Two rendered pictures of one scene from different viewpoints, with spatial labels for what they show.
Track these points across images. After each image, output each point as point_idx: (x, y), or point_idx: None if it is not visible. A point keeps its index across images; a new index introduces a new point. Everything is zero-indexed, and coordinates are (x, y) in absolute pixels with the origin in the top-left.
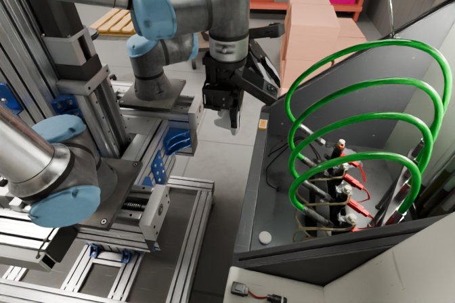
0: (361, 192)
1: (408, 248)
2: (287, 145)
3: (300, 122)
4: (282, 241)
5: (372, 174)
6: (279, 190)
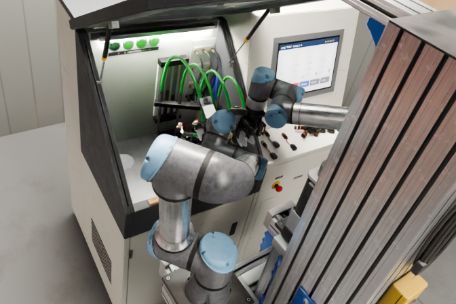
0: None
1: (250, 84)
2: (135, 202)
3: None
4: None
5: (127, 149)
6: None
